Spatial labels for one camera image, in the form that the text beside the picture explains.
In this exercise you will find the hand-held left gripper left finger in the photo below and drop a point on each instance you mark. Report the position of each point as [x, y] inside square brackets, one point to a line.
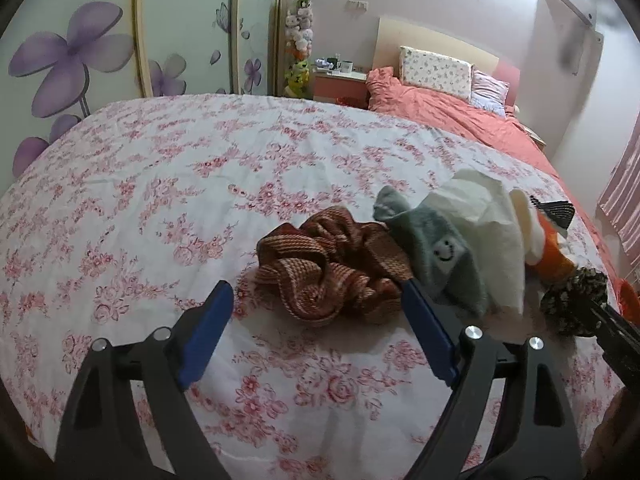
[205, 332]

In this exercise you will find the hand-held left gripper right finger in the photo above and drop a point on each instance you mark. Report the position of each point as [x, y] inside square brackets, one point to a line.
[430, 332]

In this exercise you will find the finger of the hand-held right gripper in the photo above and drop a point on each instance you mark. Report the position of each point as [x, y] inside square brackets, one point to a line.
[622, 362]
[617, 322]

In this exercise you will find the orange plastic basket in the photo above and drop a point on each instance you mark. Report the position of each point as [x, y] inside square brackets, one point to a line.
[631, 302]

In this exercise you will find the dark floral scrunchie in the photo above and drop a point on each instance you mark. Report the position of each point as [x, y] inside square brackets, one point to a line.
[570, 300]

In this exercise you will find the orange wrapper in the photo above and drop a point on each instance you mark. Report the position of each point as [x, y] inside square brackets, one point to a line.
[552, 260]

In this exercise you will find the white tissue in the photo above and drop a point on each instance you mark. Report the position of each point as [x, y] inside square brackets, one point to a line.
[485, 225]

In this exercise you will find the brown striped scrunchie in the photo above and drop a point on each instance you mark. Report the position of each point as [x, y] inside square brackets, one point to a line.
[320, 280]

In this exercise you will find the person's right forearm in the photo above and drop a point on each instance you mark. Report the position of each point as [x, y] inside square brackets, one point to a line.
[607, 435]

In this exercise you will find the grey-green smiley sock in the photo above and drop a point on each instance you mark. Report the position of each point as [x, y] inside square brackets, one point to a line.
[440, 255]

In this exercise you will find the pink striped curtain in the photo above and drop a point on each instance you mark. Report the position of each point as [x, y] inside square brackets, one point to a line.
[625, 190]

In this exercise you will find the pink floral tablecloth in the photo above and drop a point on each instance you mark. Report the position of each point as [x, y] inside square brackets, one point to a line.
[200, 185]

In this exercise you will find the wooden bedside table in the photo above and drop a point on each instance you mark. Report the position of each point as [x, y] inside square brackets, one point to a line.
[536, 139]

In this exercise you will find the red duvet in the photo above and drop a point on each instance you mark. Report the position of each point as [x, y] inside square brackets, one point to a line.
[450, 115]

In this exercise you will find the pink striped pillow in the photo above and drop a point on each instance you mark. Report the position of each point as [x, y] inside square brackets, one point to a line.
[490, 91]

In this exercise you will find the pink nightstand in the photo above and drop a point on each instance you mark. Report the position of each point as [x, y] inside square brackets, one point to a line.
[340, 91]

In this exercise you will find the floral print pillow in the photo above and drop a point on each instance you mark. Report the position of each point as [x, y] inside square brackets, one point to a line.
[435, 72]

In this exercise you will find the cream and pink headboard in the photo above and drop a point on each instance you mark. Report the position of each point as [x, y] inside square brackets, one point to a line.
[400, 35]

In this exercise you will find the floral wardrobe doors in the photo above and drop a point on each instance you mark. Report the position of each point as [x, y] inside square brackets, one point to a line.
[190, 25]

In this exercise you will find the clear tube of plush toys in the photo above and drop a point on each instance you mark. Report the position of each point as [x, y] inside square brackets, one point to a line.
[300, 35]

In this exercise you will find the white wall shelf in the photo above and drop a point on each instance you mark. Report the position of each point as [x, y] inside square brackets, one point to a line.
[575, 7]

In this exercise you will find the white wall outlet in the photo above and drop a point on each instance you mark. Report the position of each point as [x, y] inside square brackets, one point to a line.
[357, 5]

